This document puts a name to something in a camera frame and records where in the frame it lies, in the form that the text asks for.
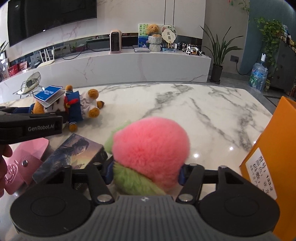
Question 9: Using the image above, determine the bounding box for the brown teddy bear on shelf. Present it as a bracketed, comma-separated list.
[146, 24, 160, 37]

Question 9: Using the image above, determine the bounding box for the pink small space heater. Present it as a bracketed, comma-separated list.
[109, 30, 122, 54]

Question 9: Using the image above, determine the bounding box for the white round paper fan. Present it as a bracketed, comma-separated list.
[161, 25, 178, 49]

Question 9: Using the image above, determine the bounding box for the white knitted pot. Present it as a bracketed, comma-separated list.
[148, 34, 163, 52]

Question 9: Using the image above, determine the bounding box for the small white desk fan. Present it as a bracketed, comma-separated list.
[13, 72, 45, 98]

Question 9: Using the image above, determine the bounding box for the white wifi router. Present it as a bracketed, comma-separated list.
[37, 47, 55, 68]

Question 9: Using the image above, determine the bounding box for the person's left hand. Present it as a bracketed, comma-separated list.
[0, 145, 13, 197]

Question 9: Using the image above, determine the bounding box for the orange cardboard shoe box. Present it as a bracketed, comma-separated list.
[239, 97, 295, 240]

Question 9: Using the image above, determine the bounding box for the potted green leafy plant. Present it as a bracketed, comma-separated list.
[201, 24, 243, 84]

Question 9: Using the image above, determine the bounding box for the green picture box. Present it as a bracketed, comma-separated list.
[138, 24, 149, 48]

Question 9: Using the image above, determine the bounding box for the hanging green vine plant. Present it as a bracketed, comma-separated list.
[254, 17, 285, 67]

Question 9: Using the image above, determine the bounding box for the pink fluffy peach plush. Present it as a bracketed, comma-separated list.
[105, 116, 190, 196]

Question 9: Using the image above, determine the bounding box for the large blue water bottle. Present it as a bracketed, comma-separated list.
[248, 53, 268, 92]

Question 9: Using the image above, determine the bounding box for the dark grey drawer cabinet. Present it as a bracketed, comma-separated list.
[271, 41, 295, 92]

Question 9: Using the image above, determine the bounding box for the black white toy car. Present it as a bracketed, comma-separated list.
[181, 43, 205, 56]

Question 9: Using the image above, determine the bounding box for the white marble tv console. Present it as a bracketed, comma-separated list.
[1, 49, 211, 103]

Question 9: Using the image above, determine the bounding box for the black wall television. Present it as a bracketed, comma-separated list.
[7, 0, 97, 46]

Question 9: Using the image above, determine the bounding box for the small blue booklet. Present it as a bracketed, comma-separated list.
[34, 85, 65, 108]

